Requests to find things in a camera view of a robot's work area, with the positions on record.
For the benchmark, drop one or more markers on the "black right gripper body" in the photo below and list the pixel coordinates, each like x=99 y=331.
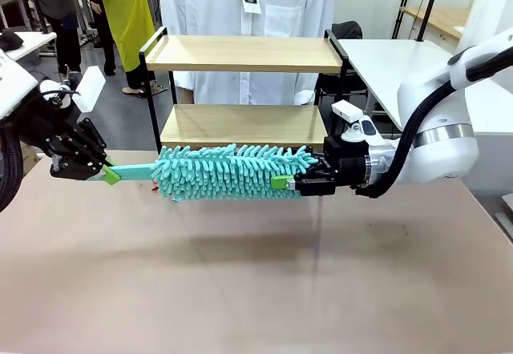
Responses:
x=344 y=167

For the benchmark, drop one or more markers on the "white plastic floor object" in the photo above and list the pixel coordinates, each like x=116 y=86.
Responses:
x=506 y=218

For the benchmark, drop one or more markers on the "black lump object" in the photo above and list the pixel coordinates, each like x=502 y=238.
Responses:
x=10 y=41

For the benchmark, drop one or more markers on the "person's left forearm white sleeve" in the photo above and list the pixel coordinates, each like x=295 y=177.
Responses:
x=306 y=89

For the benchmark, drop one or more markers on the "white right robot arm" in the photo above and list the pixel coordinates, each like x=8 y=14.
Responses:
x=441 y=101

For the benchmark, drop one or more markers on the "wooden shelf black metal frame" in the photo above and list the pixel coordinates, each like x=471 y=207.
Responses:
x=240 y=55

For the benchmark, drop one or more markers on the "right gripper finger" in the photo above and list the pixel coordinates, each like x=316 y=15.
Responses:
x=282 y=182
x=318 y=157

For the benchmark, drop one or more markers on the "small white side table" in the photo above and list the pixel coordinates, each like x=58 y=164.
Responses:
x=36 y=41

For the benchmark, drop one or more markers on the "light wooden background table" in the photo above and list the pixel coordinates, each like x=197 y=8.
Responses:
x=445 y=19

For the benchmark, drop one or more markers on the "person's right forearm white sleeve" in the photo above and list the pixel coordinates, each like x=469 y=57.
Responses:
x=185 y=79

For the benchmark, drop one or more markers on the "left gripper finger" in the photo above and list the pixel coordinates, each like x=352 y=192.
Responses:
x=96 y=142
x=110 y=175

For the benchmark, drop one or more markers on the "large white side table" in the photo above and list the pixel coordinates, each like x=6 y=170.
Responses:
x=384 y=65

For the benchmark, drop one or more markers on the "person in yellow apron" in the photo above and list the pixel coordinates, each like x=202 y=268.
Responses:
x=124 y=9

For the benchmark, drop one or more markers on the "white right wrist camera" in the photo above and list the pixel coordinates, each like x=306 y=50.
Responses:
x=346 y=110

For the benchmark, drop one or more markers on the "black stand pole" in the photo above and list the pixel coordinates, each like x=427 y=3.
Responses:
x=431 y=1

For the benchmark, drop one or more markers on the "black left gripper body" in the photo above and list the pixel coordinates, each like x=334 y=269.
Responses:
x=68 y=150

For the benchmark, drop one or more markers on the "black tripod stand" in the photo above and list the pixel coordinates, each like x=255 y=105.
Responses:
x=405 y=1

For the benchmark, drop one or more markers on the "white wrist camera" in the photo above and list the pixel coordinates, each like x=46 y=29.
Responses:
x=346 y=110
x=91 y=87

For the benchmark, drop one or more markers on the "black office chair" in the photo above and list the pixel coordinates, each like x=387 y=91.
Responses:
x=348 y=29

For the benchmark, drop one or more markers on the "person's right hand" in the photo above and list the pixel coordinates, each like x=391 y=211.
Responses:
x=185 y=95

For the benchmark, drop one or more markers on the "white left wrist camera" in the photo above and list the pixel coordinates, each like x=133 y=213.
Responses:
x=91 y=87

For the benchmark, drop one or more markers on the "teal chenille duster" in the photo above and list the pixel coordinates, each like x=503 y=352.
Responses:
x=224 y=174

